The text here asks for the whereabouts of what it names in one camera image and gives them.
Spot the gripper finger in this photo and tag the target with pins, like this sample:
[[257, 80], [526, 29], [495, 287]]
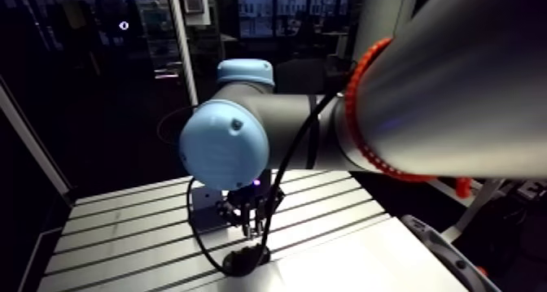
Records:
[[233, 212], [267, 210]]

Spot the white slanted post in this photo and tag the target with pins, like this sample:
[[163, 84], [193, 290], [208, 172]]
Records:
[[181, 41]]

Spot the black oval holder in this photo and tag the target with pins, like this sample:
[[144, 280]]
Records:
[[245, 261]]

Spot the dark blue-grey block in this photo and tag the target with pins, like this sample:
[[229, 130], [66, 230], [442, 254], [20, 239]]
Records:
[[203, 210]]

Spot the pale holed strip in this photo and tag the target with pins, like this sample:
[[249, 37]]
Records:
[[444, 251]]

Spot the pale frame bar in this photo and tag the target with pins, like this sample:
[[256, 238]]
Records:
[[30, 144]]

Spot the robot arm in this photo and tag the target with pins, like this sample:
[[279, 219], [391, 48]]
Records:
[[427, 105]]

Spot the dark office chair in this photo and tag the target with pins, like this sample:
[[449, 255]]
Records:
[[299, 76]]

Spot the pale square column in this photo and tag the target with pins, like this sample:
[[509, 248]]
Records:
[[380, 24]]

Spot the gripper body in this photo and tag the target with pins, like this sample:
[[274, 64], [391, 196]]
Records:
[[252, 193]]

